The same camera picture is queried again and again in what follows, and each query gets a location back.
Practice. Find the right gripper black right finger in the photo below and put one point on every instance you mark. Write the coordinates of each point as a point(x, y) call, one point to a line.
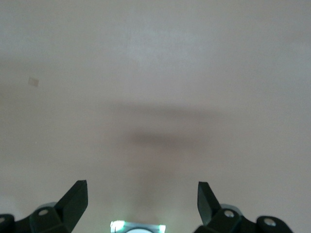
point(207, 206)

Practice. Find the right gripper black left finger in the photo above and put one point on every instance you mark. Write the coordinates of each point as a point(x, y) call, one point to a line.
point(73, 206)

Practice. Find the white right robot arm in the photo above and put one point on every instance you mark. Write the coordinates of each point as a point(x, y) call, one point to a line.
point(138, 230)

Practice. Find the small brown tape mark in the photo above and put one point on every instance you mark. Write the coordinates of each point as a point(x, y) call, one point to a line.
point(34, 81)

